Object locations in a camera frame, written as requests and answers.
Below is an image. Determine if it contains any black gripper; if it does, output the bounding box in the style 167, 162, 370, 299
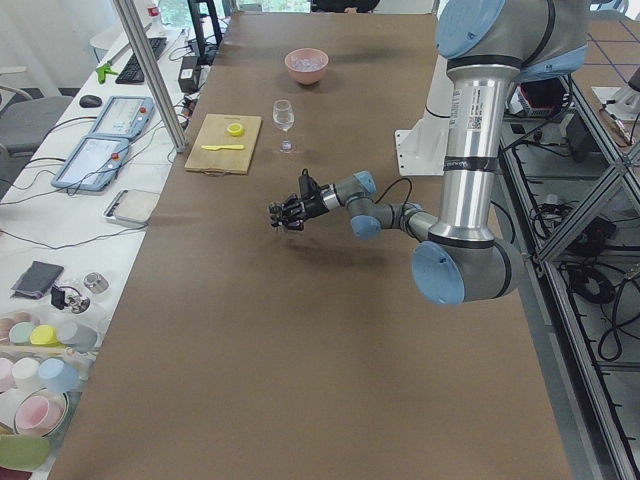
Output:
268, 193, 329, 231

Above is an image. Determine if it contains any steel double jigger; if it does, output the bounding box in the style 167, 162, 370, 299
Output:
270, 210, 296, 234

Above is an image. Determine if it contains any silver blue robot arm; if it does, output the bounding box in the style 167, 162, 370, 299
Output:
269, 1, 590, 304

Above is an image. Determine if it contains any clear wine glass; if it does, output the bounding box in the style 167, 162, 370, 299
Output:
272, 99, 295, 153

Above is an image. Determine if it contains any clear ice cubes pile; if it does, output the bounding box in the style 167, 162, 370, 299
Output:
290, 54, 324, 72

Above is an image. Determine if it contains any yellow plastic knife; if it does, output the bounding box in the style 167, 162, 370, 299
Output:
200, 144, 245, 151

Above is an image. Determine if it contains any yellow lemon slice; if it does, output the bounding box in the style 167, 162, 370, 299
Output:
226, 122, 245, 137

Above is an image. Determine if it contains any bamboo cutting board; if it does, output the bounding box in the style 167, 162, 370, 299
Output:
184, 114, 262, 175

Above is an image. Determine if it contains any pink bowl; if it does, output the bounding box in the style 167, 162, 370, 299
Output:
284, 47, 329, 85

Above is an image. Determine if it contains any white tray box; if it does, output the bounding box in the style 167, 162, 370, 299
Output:
103, 189, 160, 228

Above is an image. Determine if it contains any black power adapter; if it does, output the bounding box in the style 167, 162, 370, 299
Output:
178, 56, 209, 94

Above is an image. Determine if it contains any upper blue teach pendant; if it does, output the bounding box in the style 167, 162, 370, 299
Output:
90, 96, 155, 141

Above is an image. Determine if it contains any blue teach pendant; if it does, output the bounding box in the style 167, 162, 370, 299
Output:
51, 135, 130, 194
90, 96, 155, 141

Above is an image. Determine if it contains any lower blue teach pendant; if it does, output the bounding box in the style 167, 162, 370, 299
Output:
51, 135, 130, 194

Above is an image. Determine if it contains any steel cylinder weight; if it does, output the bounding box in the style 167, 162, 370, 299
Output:
83, 272, 110, 296

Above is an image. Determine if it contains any black keyboard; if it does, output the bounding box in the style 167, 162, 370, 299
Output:
115, 36, 169, 85

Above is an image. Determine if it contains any black computer mouse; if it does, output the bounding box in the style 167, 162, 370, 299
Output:
79, 94, 103, 108

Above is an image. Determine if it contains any grey plastic cup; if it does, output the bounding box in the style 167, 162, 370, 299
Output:
56, 321, 98, 352

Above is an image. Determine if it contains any black clip with keys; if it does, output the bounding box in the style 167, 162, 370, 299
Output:
50, 285, 91, 314

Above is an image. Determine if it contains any grey folded cloth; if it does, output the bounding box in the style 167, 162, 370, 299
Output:
12, 261, 64, 299

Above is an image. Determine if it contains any yellow plastic cup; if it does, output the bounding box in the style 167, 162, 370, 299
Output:
29, 324, 64, 348

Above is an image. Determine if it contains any light blue plastic cup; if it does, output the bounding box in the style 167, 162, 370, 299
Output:
38, 358, 80, 394

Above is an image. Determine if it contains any mint green plastic cup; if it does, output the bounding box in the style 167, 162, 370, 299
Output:
9, 322, 36, 346

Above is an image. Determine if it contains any white plastic cup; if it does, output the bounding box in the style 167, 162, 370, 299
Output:
11, 358, 44, 392

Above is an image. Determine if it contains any pink plastic cup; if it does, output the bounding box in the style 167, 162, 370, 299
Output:
14, 394, 66, 436

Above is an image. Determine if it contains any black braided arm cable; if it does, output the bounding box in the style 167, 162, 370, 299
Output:
302, 168, 426, 236

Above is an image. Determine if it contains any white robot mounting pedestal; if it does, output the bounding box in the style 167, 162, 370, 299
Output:
395, 55, 454, 177

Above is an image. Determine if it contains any green handled tool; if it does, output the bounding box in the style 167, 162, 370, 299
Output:
96, 43, 130, 84

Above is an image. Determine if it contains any aluminium frame post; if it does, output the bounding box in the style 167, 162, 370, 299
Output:
113, 0, 187, 153

